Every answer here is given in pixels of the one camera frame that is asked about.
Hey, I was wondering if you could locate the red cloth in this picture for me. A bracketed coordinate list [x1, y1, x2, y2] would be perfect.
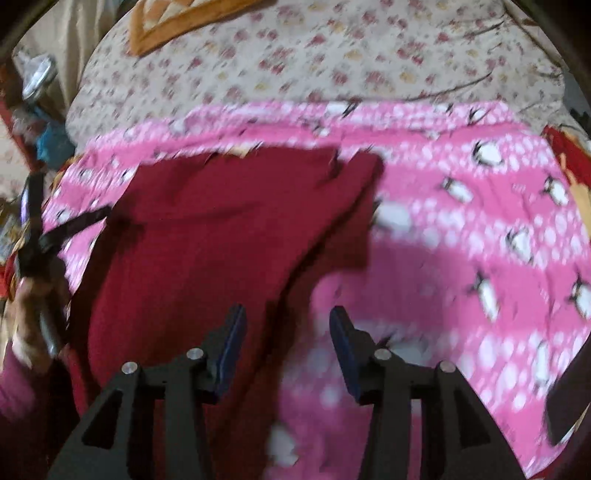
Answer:
[540, 122, 591, 217]

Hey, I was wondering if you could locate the clear plastic bag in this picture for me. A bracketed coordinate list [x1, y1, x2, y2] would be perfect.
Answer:
[9, 104, 42, 134]

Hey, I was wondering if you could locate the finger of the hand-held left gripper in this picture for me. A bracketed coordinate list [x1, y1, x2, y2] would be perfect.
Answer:
[41, 206, 113, 253]
[23, 174, 44, 243]

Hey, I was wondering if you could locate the person's left hand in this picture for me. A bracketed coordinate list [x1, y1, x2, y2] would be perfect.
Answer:
[8, 281, 51, 371]

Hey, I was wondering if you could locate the red wooden frame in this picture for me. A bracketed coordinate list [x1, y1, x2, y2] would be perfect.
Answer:
[0, 65, 38, 171]

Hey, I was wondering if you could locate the floral bed sheet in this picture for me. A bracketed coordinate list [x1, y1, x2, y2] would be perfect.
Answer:
[65, 0, 583, 153]

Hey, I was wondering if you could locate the beige curtain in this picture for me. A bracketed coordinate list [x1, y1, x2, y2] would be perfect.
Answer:
[14, 0, 130, 107]

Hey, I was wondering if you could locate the person's left forearm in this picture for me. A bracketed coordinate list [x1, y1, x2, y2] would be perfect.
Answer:
[0, 351, 56, 480]

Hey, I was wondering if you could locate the orange brown cushion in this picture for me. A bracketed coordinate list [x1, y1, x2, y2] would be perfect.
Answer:
[128, 0, 269, 58]

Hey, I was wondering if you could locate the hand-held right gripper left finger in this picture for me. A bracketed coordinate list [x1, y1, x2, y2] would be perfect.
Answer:
[46, 304, 247, 480]

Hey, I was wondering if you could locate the pink penguin print blanket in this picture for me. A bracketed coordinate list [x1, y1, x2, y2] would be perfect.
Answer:
[39, 99, 591, 480]

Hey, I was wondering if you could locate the maroon garment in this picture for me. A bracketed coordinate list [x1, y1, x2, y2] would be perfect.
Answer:
[65, 147, 386, 480]

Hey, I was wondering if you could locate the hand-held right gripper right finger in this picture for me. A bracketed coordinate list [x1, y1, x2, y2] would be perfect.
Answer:
[329, 306, 527, 480]

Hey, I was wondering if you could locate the silver plastic bag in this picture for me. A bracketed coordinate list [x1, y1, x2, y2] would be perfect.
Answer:
[21, 53, 58, 100]

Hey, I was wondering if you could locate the blue plastic bag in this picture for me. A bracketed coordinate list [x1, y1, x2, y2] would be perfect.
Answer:
[36, 124, 75, 160]

